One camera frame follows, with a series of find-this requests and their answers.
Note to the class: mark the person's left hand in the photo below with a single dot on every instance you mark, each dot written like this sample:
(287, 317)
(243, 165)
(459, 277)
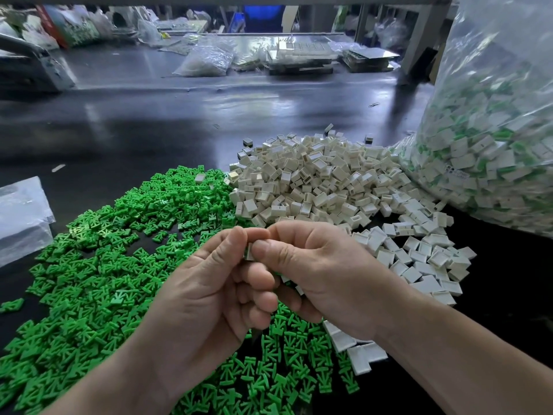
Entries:
(203, 311)

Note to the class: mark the person's right hand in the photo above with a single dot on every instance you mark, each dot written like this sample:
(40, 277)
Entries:
(333, 276)

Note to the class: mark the pile of white plastic caps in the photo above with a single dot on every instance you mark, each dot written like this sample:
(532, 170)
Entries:
(341, 177)

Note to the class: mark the pile of green plastic clips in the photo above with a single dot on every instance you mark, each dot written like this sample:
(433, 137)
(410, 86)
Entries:
(73, 272)

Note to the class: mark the clear plastic bag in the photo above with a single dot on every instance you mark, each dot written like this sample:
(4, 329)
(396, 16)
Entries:
(488, 147)

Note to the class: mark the person's left forearm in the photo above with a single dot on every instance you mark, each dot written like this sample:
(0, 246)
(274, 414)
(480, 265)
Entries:
(99, 395)

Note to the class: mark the person's right forearm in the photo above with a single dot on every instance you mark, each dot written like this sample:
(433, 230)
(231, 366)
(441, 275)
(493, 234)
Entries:
(462, 371)

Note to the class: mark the small green plastic part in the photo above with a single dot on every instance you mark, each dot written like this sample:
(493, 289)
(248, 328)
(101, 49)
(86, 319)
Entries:
(11, 304)

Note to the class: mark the small clear bag of parts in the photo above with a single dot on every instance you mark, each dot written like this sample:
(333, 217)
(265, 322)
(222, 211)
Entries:
(204, 60)

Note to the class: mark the stack of clear flat bags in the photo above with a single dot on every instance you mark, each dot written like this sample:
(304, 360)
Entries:
(24, 218)

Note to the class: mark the dark flat tray stack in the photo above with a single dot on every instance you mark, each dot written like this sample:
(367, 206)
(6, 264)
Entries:
(369, 58)

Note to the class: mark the blue crate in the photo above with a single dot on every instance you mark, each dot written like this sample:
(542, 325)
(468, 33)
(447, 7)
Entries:
(259, 18)

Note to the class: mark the grey heat sealer machine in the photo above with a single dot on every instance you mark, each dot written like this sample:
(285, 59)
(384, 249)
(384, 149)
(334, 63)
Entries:
(36, 63)

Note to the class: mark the grey metal slanted post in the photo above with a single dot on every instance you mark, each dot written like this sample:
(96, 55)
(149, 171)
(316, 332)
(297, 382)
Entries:
(423, 30)

